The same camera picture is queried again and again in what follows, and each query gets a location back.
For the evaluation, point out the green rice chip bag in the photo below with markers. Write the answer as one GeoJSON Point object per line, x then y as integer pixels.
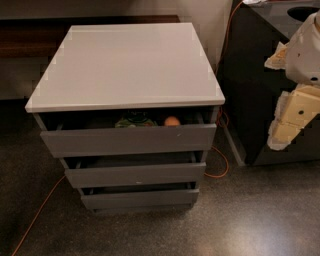
{"type": "Point", "coordinates": [135, 119]}

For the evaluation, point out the grey top drawer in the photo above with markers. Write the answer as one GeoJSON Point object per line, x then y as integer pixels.
{"type": "Point", "coordinates": [125, 141]}

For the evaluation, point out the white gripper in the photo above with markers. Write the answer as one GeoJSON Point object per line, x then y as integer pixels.
{"type": "Point", "coordinates": [305, 60]}

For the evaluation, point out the grey drawer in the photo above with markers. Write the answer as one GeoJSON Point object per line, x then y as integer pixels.
{"type": "Point", "coordinates": [140, 196]}
{"type": "Point", "coordinates": [137, 169]}
{"type": "Point", "coordinates": [125, 141]}

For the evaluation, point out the grey drawer cabinet white top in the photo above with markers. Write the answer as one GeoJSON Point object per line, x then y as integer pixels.
{"type": "Point", "coordinates": [101, 72]}

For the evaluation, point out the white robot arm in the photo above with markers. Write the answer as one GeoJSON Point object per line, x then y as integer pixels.
{"type": "Point", "coordinates": [300, 59]}

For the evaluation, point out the black bin cabinet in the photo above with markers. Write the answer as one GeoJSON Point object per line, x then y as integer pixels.
{"type": "Point", "coordinates": [251, 90]}

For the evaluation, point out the grey middle drawer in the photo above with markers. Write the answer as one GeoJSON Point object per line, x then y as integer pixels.
{"type": "Point", "coordinates": [137, 169]}

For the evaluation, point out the grey bottom drawer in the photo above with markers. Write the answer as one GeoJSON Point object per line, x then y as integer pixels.
{"type": "Point", "coordinates": [140, 196]}

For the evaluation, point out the orange fruit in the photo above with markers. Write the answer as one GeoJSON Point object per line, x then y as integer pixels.
{"type": "Point", "coordinates": [171, 121]}

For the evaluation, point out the dark wooden bench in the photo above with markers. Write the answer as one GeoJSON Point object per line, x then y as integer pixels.
{"type": "Point", "coordinates": [20, 38]}

